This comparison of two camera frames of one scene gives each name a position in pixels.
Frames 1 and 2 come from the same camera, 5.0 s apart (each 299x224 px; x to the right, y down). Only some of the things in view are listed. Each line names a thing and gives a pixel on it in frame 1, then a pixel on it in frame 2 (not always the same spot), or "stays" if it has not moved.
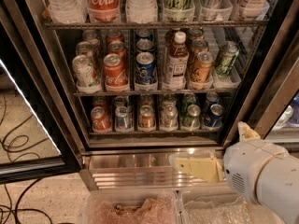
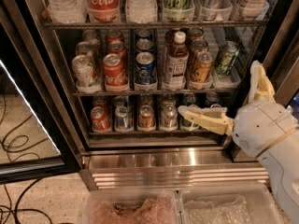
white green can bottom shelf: [169, 117] stays
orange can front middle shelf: [202, 68] stays
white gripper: [246, 165] -> [263, 131]
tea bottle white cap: [177, 61] stays
